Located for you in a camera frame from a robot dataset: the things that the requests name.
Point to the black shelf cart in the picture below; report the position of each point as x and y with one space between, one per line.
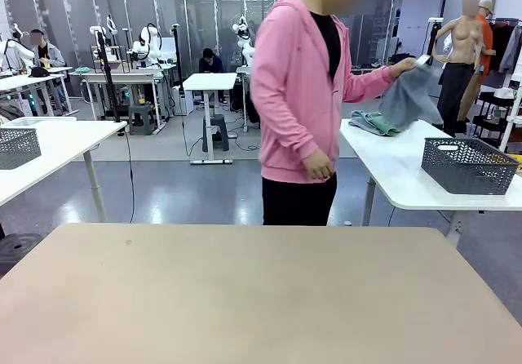
489 125

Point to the green cloth on workbench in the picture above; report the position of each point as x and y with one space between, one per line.
82 70

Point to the person's left forearm pink sleeve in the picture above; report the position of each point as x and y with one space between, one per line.
367 84

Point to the black tripod stand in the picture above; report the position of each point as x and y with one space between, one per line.
107 74

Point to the person's left hand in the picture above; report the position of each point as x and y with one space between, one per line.
403 67

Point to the white desk with black cap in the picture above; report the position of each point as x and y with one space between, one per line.
24 80

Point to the black round floor base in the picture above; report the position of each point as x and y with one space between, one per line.
18 249

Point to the camera stand with white top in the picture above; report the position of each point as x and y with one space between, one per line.
432 41

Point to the grey towel with white loop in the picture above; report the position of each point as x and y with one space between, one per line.
408 98

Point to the pale blue towel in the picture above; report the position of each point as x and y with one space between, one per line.
361 120

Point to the bare mannequin with dark trousers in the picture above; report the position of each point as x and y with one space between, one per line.
461 37

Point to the clear plastic storage box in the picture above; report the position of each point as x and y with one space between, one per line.
41 120

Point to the white table with rounded corners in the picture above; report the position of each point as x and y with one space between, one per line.
387 164

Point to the white hat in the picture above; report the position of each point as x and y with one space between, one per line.
503 94

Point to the white box under desk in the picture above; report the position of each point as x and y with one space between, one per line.
183 103

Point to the dark grey step stool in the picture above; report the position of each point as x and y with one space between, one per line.
216 135

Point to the seated person in dark clothes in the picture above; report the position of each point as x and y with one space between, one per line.
210 64

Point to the grey hanging garment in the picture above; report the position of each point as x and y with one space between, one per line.
514 54

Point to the long white workbench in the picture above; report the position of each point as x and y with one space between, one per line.
118 77

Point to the dark grey plastic basket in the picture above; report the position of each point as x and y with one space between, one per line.
469 168

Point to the light grey plastic basket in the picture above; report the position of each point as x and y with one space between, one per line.
18 147

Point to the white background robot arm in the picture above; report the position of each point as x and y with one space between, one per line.
246 54
16 50
149 39

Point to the small white standing desk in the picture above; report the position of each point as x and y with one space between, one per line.
210 81

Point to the black pole stand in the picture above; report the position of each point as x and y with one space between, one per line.
177 54

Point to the person in pink hoodie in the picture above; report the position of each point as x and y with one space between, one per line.
293 94

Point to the seated person in grey jacket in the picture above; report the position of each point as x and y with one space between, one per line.
49 56

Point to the mannequin with orange shirt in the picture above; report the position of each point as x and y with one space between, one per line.
485 33

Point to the black cap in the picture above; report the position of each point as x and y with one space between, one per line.
38 72

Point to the person's right hand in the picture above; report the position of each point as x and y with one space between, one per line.
320 166

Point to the white table with grey leg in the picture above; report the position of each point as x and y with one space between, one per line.
61 143

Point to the dark hanging garment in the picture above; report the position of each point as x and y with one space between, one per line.
499 45

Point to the person's right forearm pink sleeve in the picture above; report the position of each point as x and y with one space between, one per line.
285 131

